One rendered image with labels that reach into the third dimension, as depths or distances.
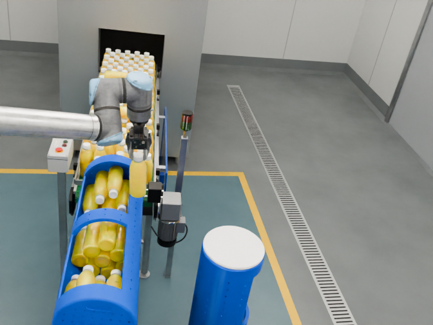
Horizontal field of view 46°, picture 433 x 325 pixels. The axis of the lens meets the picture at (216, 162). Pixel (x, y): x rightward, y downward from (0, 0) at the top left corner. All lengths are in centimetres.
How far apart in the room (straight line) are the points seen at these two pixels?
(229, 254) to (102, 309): 68
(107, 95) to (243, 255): 94
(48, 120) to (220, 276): 103
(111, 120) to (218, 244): 82
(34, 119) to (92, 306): 64
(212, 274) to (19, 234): 196
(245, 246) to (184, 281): 129
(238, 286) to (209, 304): 18
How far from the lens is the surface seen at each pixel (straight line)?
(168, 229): 286
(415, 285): 408
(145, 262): 342
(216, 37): 667
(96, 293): 177
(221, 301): 232
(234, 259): 222
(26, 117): 160
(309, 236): 412
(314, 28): 700
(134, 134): 189
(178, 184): 302
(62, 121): 165
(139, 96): 179
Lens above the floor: 255
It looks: 33 degrees down
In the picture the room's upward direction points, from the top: 10 degrees clockwise
